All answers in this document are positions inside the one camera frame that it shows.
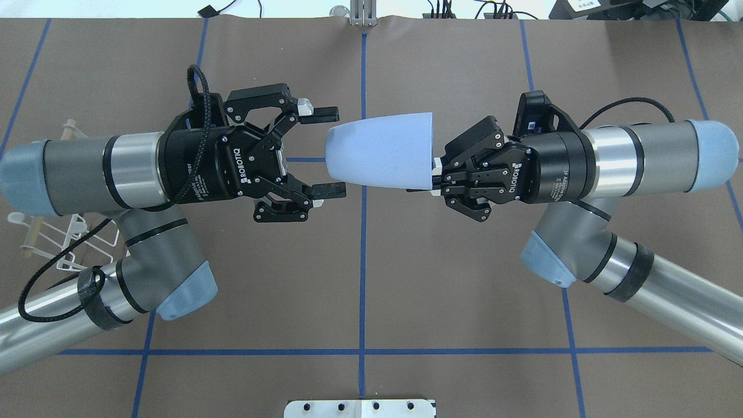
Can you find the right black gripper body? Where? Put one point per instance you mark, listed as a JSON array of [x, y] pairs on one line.
[[554, 168]]

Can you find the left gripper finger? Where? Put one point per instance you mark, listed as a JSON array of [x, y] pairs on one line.
[[310, 114], [321, 192]]

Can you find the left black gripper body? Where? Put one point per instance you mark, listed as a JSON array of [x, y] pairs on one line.
[[191, 171]]

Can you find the light blue plastic cup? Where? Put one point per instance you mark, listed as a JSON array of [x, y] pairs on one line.
[[384, 152]]

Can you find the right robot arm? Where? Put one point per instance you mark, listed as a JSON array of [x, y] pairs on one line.
[[572, 242]]

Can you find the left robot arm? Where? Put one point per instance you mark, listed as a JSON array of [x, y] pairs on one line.
[[165, 270]]

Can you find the small black puck device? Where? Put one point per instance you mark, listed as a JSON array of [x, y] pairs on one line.
[[208, 12]]

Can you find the black laptop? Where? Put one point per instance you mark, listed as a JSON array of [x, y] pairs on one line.
[[636, 10]]

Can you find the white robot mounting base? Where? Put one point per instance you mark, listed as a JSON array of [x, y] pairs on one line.
[[361, 408]]

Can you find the aluminium frame post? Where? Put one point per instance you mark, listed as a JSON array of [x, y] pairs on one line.
[[362, 13]]

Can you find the white wire cup holder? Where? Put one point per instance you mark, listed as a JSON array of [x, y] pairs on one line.
[[44, 237]]

